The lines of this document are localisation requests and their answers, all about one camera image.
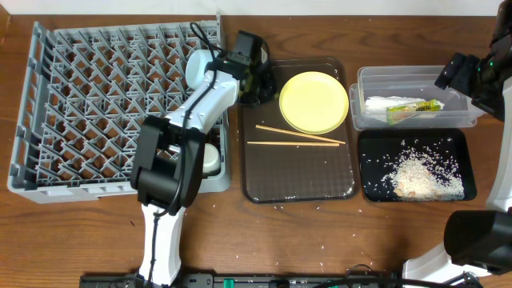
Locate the wooden chopstick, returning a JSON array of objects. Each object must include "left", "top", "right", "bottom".
[
  {"left": 246, "top": 141, "right": 340, "bottom": 147},
  {"left": 255, "top": 125, "right": 346, "bottom": 144}
]

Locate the green snack wrapper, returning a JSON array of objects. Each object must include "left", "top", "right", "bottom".
[{"left": 386, "top": 99, "right": 445, "bottom": 125}]

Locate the yellow round plate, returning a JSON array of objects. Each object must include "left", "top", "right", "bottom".
[{"left": 278, "top": 71, "right": 349, "bottom": 135}]

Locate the light blue bowl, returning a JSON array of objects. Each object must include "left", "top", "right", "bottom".
[{"left": 185, "top": 50, "right": 219, "bottom": 90}]

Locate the white plastic cup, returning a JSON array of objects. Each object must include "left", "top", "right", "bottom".
[{"left": 202, "top": 143, "right": 221, "bottom": 178}]

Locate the pile of rice waste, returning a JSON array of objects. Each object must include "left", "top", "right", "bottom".
[{"left": 359, "top": 137, "right": 465, "bottom": 202}]

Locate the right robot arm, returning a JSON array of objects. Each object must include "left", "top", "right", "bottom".
[{"left": 399, "top": 0, "right": 511, "bottom": 287}]

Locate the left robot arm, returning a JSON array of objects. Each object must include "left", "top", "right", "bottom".
[{"left": 130, "top": 31, "right": 276, "bottom": 287}]

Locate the clear plastic waste bin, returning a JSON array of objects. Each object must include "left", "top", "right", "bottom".
[{"left": 350, "top": 66, "right": 484, "bottom": 131}]

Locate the black waste tray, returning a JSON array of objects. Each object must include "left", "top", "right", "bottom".
[{"left": 358, "top": 128, "right": 477, "bottom": 202}]

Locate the dark brown serving tray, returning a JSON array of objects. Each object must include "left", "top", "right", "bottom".
[{"left": 237, "top": 57, "right": 360, "bottom": 205}]

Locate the grey plastic dish rack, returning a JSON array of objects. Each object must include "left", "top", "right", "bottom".
[{"left": 7, "top": 19, "right": 223, "bottom": 204}]

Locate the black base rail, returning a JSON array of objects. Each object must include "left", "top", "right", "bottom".
[{"left": 78, "top": 263, "right": 483, "bottom": 288}]

